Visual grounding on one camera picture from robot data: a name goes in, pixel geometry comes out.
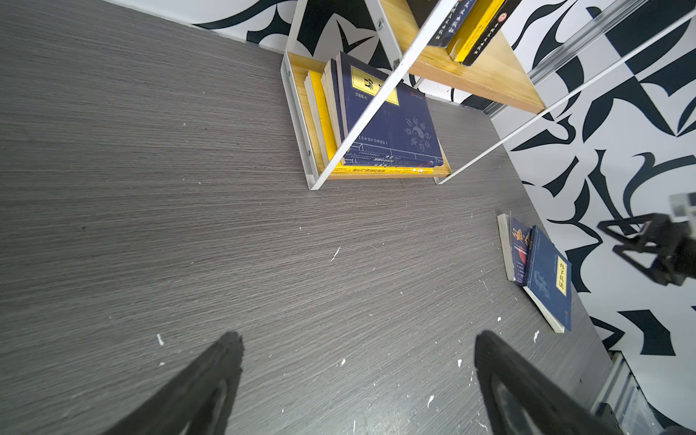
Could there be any yellow cartoon cover book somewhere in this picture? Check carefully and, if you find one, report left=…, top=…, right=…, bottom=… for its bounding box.
left=448, top=0, right=504, bottom=64

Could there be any white wooden bookshelf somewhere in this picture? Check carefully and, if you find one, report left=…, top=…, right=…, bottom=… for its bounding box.
left=279, top=0, right=696, bottom=191

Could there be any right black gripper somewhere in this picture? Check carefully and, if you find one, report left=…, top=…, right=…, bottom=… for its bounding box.
left=597, top=213, right=695, bottom=286

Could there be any navy book with figures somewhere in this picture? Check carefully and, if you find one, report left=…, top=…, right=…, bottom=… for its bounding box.
left=342, top=137, right=444, bottom=168
left=320, top=58, right=442, bottom=169

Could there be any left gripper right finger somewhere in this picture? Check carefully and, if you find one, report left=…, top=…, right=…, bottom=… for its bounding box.
left=474, top=330, right=620, bottom=434

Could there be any purple book under right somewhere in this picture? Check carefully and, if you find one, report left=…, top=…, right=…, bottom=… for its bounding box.
left=497, top=214, right=532, bottom=286

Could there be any navy book yellow label right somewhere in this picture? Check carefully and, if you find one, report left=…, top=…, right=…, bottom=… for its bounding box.
left=522, top=226, right=572, bottom=334

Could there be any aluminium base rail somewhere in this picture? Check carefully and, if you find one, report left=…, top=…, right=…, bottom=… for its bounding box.
left=591, top=352, right=664, bottom=435

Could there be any yellow book in shelf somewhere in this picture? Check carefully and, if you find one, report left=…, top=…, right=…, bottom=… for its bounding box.
left=304, top=71, right=435, bottom=176

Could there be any navy Yijing book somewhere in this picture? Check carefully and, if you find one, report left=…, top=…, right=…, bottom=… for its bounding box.
left=335, top=51, right=445, bottom=169

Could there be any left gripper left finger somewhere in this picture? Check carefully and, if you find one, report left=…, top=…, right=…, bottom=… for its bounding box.
left=105, top=332, right=244, bottom=434

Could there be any aluminium frame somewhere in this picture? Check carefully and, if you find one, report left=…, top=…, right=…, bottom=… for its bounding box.
left=502, top=1, right=655, bottom=106

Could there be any black Murphy's law book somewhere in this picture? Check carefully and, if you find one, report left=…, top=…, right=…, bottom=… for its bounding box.
left=461, top=0, right=521, bottom=67

